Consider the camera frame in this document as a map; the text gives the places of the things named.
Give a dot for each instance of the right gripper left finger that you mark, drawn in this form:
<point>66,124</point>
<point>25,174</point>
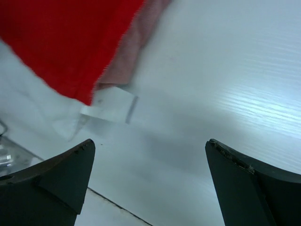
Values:
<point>50,193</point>

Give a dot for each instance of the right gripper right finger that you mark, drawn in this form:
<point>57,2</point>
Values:
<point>251,192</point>

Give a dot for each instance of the white front cover board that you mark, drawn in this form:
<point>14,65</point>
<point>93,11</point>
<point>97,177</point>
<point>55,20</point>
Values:
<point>99,211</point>

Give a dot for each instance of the red patterned pillowcase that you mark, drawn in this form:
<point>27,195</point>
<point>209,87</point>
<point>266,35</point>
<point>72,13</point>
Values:
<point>79,46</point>

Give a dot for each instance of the white pillow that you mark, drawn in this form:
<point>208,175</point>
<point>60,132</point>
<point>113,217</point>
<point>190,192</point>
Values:
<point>28,99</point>

